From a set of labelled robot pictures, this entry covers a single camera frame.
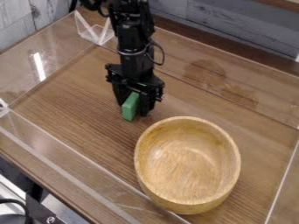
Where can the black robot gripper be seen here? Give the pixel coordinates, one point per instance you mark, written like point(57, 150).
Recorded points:
point(136, 70)

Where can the green rectangular block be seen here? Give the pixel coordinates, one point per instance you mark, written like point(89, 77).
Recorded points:
point(132, 103)

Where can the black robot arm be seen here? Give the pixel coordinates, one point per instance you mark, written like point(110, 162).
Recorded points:
point(132, 22)

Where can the brown wooden bowl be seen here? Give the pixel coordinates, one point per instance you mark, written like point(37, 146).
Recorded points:
point(187, 164)

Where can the black metal table bracket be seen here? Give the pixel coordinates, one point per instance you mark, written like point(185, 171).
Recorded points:
point(40, 213)

